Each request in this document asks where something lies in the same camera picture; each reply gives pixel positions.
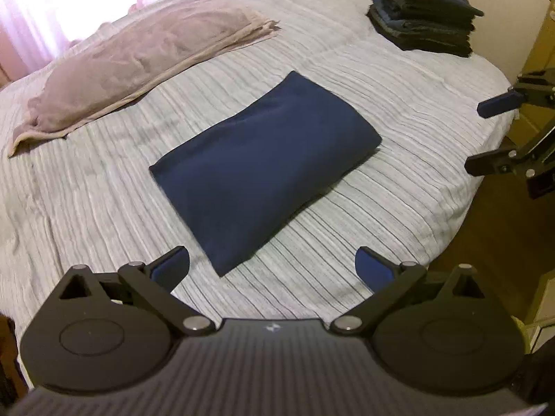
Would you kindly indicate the pink curtain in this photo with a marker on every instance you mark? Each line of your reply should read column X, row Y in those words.
column 65, row 4

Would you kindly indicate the wooden wardrobe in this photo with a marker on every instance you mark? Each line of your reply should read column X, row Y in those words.
column 542, row 47

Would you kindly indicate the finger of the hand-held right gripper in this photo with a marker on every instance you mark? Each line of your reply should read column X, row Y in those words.
column 498, row 103
column 490, row 162

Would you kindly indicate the pink blanket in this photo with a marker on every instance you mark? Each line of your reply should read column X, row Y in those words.
column 130, row 65

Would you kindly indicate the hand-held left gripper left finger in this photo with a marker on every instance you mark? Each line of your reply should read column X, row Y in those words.
column 171, row 268

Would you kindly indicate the stack of folded clothes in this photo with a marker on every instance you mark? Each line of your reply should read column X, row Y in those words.
column 420, row 13

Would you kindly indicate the bed with grey striped cover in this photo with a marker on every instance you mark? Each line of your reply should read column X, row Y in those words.
column 390, row 108

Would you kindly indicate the navy garment with white lining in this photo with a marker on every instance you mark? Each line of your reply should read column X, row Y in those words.
column 260, row 169

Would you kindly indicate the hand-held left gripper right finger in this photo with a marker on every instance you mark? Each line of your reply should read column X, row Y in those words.
column 373, row 268

